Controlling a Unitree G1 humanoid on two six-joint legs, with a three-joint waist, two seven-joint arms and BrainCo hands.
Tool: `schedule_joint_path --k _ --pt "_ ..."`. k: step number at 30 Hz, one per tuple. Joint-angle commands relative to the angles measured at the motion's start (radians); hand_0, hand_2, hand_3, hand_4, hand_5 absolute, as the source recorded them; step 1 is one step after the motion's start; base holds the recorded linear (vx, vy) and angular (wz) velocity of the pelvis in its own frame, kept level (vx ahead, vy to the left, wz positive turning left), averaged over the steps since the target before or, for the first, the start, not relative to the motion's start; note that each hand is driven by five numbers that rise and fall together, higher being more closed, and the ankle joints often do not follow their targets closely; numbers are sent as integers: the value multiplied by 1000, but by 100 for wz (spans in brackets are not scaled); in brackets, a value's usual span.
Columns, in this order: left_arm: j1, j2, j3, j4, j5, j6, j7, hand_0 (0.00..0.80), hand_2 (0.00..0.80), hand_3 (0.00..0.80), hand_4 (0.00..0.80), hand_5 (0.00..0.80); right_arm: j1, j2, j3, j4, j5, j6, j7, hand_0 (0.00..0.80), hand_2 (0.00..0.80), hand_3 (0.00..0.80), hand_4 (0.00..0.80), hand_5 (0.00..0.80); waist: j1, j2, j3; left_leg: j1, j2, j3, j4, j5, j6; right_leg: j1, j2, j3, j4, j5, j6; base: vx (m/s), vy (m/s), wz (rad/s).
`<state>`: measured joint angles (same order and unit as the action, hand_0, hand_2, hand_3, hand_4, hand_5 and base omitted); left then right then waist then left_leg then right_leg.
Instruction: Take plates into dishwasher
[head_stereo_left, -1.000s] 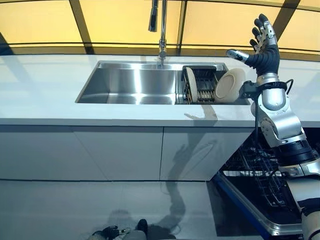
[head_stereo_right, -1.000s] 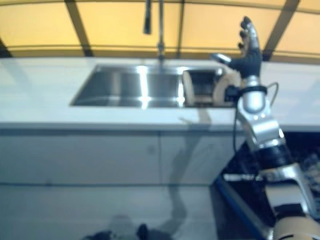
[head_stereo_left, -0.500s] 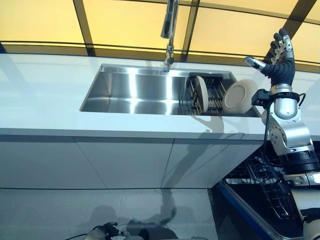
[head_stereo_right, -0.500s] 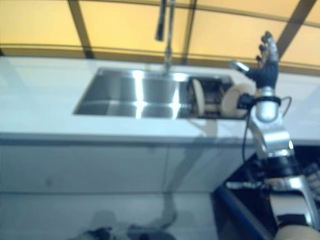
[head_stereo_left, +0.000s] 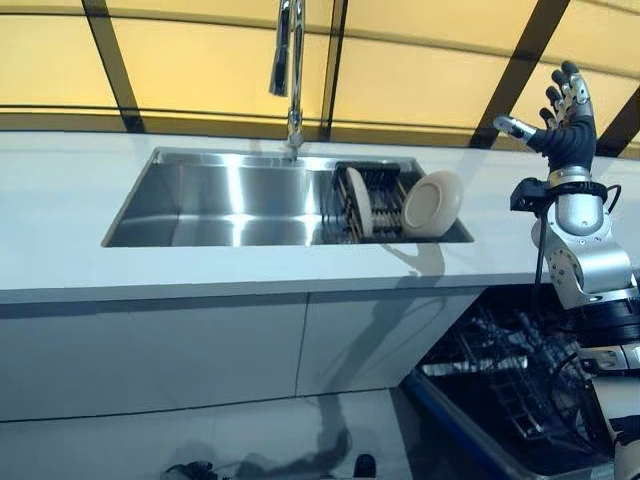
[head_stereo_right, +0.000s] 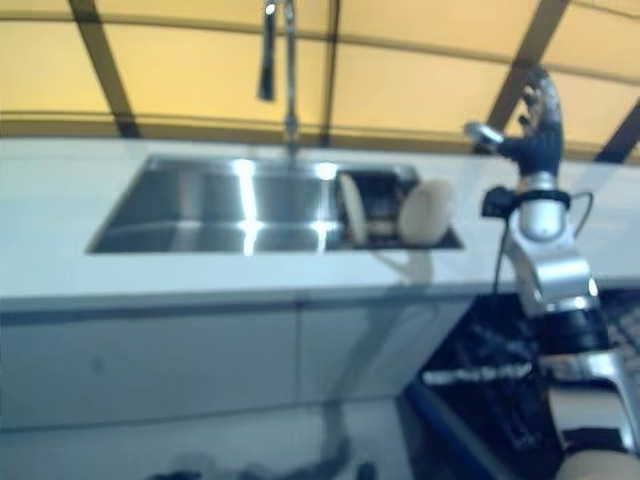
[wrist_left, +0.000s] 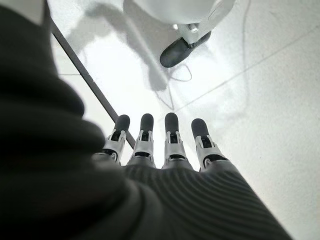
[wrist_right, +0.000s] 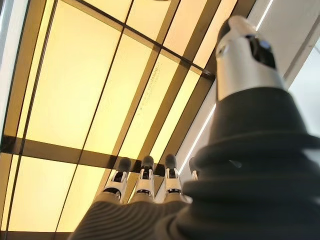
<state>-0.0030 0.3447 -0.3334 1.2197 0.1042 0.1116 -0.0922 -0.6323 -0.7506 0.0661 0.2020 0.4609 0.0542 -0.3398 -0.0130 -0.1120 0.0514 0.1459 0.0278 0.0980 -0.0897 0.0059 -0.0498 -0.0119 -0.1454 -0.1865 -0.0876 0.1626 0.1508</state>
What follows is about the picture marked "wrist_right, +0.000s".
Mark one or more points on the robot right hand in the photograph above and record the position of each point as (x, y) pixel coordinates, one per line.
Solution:
(250, 155)

